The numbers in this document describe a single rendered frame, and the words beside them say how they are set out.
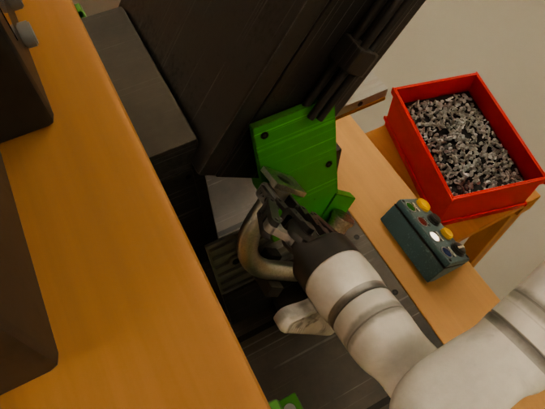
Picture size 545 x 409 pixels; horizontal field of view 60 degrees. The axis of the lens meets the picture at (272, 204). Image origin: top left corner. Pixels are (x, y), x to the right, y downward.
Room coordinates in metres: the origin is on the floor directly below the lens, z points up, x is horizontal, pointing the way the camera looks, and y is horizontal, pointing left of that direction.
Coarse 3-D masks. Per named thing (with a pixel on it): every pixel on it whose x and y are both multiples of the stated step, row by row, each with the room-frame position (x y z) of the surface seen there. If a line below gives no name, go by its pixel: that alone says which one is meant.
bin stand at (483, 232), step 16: (384, 128) 0.77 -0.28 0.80; (384, 144) 0.72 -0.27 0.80; (400, 160) 0.68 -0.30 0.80; (400, 176) 0.63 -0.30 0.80; (416, 192) 0.59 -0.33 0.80; (528, 208) 0.57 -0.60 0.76; (464, 224) 0.50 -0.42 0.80; (480, 224) 0.50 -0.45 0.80; (496, 224) 0.57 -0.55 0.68; (480, 240) 0.57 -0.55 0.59; (496, 240) 0.58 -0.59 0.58; (480, 256) 0.57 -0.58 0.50
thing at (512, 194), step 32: (416, 96) 0.80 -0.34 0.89; (448, 96) 0.81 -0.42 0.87; (480, 96) 0.79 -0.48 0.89; (416, 128) 0.67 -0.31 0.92; (448, 128) 0.70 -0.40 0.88; (480, 128) 0.71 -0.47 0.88; (512, 128) 0.67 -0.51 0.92; (416, 160) 0.63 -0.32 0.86; (448, 160) 0.62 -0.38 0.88; (480, 160) 0.61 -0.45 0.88; (512, 160) 0.62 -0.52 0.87; (448, 192) 0.51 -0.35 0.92; (480, 192) 0.51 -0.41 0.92; (512, 192) 0.53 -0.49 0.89; (448, 224) 0.50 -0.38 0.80
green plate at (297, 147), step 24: (264, 120) 0.38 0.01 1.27; (288, 120) 0.39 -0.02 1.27; (264, 144) 0.37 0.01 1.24; (288, 144) 0.38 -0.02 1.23; (312, 144) 0.39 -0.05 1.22; (336, 144) 0.41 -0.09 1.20; (288, 168) 0.37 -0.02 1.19; (312, 168) 0.38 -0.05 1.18; (336, 168) 0.39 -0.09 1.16; (312, 192) 0.37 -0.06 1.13; (336, 192) 0.38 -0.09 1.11
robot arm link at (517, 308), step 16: (544, 272) 0.15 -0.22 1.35; (528, 288) 0.14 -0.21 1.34; (544, 288) 0.14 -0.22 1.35; (496, 304) 0.14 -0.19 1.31; (512, 304) 0.13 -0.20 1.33; (528, 304) 0.13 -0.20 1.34; (544, 304) 0.13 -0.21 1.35; (512, 320) 0.12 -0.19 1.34; (528, 320) 0.12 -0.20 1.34; (544, 320) 0.11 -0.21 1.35; (528, 336) 0.10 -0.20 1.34; (544, 336) 0.10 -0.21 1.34; (544, 352) 0.09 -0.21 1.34
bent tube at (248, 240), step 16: (272, 176) 0.34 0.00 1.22; (288, 176) 0.36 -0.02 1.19; (288, 192) 0.33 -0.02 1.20; (304, 192) 0.33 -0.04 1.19; (256, 208) 0.32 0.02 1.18; (256, 224) 0.30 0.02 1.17; (240, 240) 0.29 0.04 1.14; (256, 240) 0.29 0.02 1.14; (240, 256) 0.28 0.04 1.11; (256, 256) 0.28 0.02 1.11; (256, 272) 0.27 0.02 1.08; (272, 272) 0.28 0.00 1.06; (288, 272) 0.29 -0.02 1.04
